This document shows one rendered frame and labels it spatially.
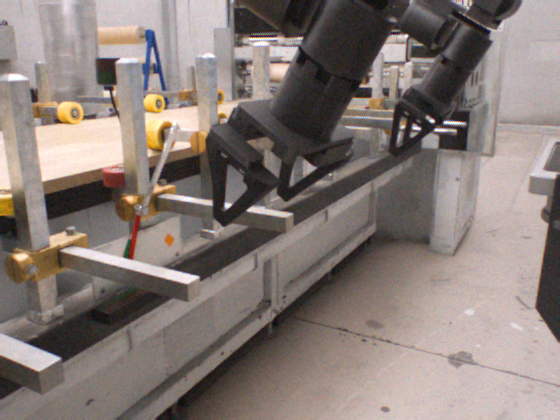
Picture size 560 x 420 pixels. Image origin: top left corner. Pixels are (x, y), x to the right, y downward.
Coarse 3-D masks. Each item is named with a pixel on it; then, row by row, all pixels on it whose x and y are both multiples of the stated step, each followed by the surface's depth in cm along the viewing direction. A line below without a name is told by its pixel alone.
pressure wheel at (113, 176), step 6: (108, 168) 112; (114, 168) 113; (120, 168) 112; (108, 174) 109; (114, 174) 109; (120, 174) 109; (108, 180) 110; (114, 180) 109; (120, 180) 109; (108, 186) 110; (114, 186) 110; (120, 186) 110
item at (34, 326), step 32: (384, 160) 238; (320, 192) 179; (192, 256) 119; (224, 256) 131; (128, 288) 103; (32, 320) 89; (64, 320) 90; (128, 320) 103; (64, 352) 90; (0, 384) 80
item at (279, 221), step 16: (112, 192) 113; (160, 208) 108; (176, 208) 106; (192, 208) 103; (208, 208) 101; (256, 208) 99; (240, 224) 99; (256, 224) 97; (272, 224) 95; (288, 224) 94
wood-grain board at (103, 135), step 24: (96, 120) 206; (192, 120) 205; (0, 144) 149; (48, 144) 148; (72, 144) 148; (96, 144) 148; (120, 144) 148; (0, 168) 116; (48, 168) 115; (72, 168) 115; (96, 168) 115; (48, 192) 105
